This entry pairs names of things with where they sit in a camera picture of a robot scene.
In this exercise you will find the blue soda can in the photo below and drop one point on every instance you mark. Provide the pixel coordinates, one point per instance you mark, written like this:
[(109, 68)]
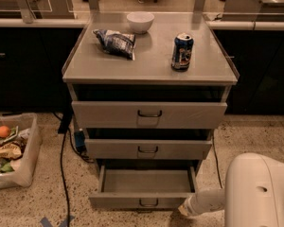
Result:
[(182, 51)]

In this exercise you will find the orange fruit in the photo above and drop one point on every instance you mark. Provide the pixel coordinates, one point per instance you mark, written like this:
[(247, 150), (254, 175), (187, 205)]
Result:
[(4, 131)]

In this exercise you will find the grey top drawer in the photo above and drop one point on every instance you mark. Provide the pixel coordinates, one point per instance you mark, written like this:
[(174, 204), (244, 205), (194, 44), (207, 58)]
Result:
[(153, 115)]

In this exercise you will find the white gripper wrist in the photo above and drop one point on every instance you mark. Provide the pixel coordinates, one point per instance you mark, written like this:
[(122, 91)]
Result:
[(195, 202)]

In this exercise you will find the grey middle drawer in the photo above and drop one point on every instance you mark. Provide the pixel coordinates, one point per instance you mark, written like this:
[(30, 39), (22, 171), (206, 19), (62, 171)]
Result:
[(148, 149)]

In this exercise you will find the green snack packet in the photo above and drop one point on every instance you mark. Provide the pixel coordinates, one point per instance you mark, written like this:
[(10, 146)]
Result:
[(6, 168)]

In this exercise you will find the grey metal drawer cabinet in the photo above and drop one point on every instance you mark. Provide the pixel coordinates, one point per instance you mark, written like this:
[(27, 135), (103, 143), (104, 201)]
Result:
[(94, 75)]

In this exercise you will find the clear plastic storage bin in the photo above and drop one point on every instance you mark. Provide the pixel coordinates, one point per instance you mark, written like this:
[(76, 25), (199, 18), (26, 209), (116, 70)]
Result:
[(23, 175)]

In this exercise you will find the blue chip bag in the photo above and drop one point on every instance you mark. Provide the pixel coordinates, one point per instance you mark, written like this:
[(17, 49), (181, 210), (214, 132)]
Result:
[(116, 43)]

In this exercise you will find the grey drawer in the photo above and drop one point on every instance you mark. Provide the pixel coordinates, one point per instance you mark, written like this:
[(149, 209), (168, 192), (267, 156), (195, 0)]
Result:
[(143, 189), (153, 115), (148, 149)]

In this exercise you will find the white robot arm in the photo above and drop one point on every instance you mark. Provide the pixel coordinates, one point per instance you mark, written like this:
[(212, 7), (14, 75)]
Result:
[(253, 195)]

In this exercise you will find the brown snack packet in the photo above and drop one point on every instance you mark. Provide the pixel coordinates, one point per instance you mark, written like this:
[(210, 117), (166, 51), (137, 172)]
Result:
[(10, 151)]

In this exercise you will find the blue power adapter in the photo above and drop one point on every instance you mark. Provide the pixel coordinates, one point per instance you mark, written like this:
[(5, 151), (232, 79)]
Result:
[(79, 141)]

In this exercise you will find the grey bottom drawer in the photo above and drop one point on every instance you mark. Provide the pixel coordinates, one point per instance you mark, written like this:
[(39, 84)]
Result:
[(143, 189)]

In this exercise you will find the white ceramic bowl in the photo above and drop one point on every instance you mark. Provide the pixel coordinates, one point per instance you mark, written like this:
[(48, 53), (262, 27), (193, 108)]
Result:
[(140, 21)]

